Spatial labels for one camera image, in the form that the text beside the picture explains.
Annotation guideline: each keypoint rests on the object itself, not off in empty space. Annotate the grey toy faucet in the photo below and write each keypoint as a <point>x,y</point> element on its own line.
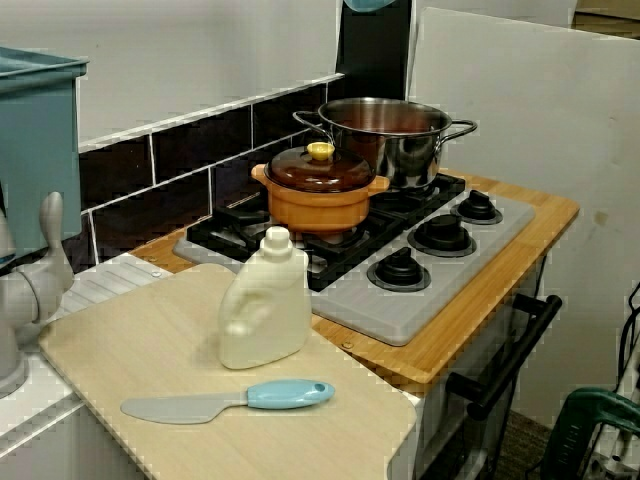
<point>30,295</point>

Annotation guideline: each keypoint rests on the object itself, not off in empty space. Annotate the green metal clamp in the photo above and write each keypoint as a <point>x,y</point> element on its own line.
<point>575,435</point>

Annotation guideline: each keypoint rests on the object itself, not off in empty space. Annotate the black tile backsplash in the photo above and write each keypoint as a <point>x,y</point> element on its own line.
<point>180,155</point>

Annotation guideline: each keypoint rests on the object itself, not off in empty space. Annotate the light blue bowl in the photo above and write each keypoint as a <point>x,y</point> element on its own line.
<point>367,4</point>

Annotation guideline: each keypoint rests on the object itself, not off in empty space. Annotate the brown lid yellow knob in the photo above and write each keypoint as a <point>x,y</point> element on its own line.
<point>310,172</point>

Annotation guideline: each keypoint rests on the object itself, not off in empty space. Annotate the cream plastic bottle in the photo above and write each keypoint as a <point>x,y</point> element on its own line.
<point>270,310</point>

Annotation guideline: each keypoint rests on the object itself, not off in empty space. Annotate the dark side panel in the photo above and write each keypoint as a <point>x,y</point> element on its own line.
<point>375,55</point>

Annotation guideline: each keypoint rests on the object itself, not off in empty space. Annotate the white oven cabinet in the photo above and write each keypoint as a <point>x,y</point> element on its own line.
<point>430,425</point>

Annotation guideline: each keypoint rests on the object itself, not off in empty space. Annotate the stainless steel pot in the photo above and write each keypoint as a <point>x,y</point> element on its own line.
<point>405,160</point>

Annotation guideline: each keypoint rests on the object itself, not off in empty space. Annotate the teal plastic bin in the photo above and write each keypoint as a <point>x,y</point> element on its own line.
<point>40,150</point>

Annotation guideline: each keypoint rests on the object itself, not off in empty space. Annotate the light wooden cutting board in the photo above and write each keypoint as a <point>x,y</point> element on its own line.
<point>175,360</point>

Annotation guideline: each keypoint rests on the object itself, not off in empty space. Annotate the black stove knob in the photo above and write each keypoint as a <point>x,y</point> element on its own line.
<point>442,236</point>
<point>476,209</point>
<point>398,272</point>

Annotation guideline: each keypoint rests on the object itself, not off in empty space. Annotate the black burner grate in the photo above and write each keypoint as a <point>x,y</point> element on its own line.
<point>220,235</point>
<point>445,192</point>

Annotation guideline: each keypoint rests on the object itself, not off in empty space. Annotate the grey stove plate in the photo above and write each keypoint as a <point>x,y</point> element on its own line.
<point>380,315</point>

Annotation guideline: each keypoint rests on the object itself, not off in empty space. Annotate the brown cardboard box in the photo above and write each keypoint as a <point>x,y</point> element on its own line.
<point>607,15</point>

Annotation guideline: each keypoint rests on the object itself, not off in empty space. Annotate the orange toy pot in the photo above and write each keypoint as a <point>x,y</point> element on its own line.
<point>320,212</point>

